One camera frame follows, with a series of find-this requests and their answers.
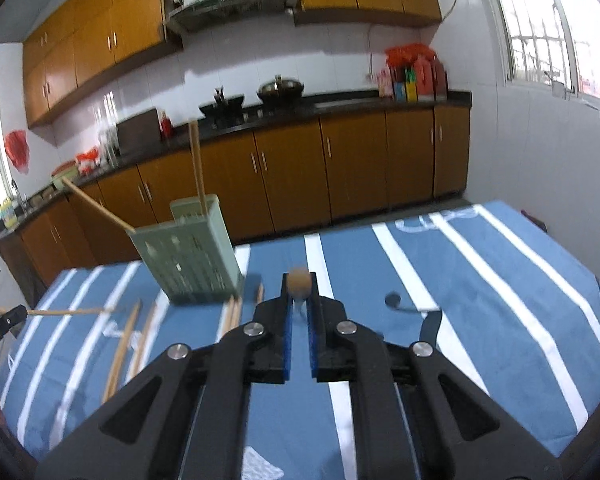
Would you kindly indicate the red bottle on counter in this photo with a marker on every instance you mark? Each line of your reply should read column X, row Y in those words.
column 166, row 127

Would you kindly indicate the lower wooden kitchen cabinets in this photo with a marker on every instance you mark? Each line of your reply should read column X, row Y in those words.
column 35, row 268

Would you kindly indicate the red plastic bag on counter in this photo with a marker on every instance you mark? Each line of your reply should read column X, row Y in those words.
column 406, row 55

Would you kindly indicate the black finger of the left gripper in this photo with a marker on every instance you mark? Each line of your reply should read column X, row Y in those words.
column 0, row 329

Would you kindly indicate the black wok with lid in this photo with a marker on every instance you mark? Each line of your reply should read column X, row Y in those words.
column 281, row 92

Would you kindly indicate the yellow dish soap bottle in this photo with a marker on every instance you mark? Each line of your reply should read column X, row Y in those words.
column 8, row 214

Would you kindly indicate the black stone countertop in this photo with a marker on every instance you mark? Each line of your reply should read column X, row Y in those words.
column 278, row 172

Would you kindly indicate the dark wooden cutting board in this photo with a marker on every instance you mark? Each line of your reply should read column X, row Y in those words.
column 139, row 132

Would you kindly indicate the blue white striped cloth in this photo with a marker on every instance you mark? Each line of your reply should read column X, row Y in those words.
column 463, row 344

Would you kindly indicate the green bowl red lid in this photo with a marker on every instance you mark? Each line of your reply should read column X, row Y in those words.
column 68, row 170

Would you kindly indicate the red oil jug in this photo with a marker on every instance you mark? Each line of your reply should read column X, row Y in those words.
column 424, row 79

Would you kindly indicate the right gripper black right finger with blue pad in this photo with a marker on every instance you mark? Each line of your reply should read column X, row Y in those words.
column 412, row 413

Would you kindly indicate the black pot with utensils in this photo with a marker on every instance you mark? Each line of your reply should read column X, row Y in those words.
column 223, row 106

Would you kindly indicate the green plastic utensil holder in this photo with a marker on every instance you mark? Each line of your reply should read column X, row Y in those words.
column 191, row 257

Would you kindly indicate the black gas stove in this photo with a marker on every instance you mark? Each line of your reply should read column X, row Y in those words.
column 252, row 114

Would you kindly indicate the upper wooden wall cabinets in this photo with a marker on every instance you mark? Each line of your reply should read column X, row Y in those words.
column 86, row 43

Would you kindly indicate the wooden chopstick leaning from holder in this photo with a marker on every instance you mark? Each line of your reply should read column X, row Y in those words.
column 97, row 206

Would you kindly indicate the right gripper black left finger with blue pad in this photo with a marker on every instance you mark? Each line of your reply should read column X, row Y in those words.
column 185, row 415

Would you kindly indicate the red bag hanging on wall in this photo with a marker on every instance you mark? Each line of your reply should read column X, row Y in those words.
column 17, row 150

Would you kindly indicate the wooden chopstick upright in holder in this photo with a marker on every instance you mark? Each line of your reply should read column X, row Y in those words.
column 193, row 132

